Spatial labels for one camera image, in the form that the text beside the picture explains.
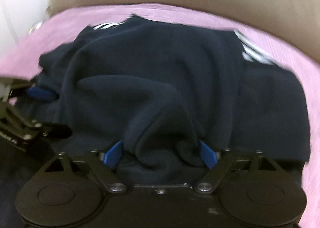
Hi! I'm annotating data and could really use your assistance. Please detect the navy white-striped track pants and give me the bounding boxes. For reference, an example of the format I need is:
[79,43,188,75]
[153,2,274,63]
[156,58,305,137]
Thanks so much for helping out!
[17,16,310,184]

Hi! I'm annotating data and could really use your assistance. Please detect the pink quilted bedspread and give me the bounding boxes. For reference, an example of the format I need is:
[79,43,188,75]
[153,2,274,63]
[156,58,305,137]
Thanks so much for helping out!
[1,4,319,227]

